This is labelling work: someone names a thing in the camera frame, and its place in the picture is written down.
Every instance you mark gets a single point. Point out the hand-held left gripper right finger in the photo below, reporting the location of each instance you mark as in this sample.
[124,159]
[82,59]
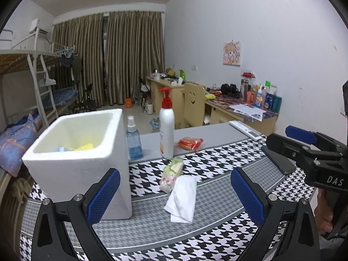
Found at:
[247,193]

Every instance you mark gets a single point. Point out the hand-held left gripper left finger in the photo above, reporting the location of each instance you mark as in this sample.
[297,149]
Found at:
[104,195]

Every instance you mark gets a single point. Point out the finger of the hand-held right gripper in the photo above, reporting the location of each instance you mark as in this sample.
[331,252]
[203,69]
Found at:
[300,135]
[299,152]

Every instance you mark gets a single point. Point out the white foam box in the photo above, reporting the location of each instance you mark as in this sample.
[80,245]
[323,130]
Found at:
[68,174]

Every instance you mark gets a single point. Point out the yellow foam fruit net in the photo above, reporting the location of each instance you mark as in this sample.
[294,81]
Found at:
[84,147]

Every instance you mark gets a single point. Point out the white tissue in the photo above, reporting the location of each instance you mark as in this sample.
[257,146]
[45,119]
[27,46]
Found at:
[183,198]

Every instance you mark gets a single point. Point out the person's right forearm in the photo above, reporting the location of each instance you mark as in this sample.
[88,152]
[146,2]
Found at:
[334,250]

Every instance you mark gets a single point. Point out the person's right hand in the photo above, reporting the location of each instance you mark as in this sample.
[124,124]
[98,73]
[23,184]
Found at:
[323,217]

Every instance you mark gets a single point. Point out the black phone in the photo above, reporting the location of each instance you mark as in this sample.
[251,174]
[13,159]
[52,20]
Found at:
[282,165]

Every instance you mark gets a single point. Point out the houndstooth tablecloth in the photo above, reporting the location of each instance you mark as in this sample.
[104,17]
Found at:
[212,236]

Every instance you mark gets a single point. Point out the white remote control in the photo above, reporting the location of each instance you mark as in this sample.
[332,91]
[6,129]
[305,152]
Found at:
[244,129]

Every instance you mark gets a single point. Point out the row of toiletry bottles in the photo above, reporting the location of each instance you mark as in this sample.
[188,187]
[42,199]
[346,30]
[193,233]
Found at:
[261,95]

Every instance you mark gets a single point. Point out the printed papers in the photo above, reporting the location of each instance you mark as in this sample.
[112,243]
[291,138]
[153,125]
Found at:
[248,111]

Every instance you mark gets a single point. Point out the blue spray bottle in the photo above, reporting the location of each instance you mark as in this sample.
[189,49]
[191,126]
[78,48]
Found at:
[134,146]

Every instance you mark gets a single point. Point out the green and pink snack packet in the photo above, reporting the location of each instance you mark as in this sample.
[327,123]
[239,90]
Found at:
[171,174]

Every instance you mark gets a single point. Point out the red snack packet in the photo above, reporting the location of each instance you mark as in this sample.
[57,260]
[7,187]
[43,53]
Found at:
[190,143]

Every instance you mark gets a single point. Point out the wooden desk with patterned cloth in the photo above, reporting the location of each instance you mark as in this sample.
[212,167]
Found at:
[220,114]

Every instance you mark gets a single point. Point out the beige knotted cloth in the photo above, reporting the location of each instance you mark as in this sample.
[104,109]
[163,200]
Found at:
[21,187]

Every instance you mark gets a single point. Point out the black headphones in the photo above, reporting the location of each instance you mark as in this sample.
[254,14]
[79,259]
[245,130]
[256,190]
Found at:
[229,89]

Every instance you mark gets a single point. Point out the blue bowl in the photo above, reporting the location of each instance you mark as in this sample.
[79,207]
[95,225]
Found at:
[155,123]

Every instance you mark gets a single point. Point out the white pump bottle red top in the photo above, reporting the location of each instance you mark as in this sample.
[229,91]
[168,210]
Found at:
[166,130]

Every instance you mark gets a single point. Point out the orange bucket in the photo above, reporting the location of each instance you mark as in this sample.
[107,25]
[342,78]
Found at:
[128,103]

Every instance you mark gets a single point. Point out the black folding stand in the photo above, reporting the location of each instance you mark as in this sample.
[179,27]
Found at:
[87,100]

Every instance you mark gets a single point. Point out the yellow cloth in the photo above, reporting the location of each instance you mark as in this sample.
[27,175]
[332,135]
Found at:
[210,96]

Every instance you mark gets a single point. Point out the wooden smiley chair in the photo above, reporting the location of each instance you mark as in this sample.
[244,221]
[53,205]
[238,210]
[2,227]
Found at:
[193,108]

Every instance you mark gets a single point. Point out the blue checked blanket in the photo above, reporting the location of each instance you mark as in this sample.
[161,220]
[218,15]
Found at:
[19,141]

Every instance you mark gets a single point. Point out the blue mattress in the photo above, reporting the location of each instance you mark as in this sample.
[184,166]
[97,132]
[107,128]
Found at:
[64,95]

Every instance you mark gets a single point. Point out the white bed ladder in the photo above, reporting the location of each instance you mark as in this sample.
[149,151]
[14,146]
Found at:
[45,92]

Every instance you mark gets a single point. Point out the green bottle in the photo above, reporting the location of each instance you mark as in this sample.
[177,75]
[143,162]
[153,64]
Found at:
[181,76]

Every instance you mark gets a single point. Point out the hanging dark clothes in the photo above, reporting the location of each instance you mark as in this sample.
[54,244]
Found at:
[70,62]

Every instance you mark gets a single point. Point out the brown curtain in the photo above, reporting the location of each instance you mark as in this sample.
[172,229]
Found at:
[81,59]
[133,57]

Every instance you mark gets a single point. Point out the white metal bunk bed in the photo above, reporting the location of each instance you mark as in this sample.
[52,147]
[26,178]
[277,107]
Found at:
[13,59]

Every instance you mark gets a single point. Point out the white air conditioner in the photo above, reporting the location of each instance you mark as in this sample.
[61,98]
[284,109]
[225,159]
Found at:
[38,27]

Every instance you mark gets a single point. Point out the cartoon wall poster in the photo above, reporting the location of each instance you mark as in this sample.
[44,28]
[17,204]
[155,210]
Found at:
[232,53]

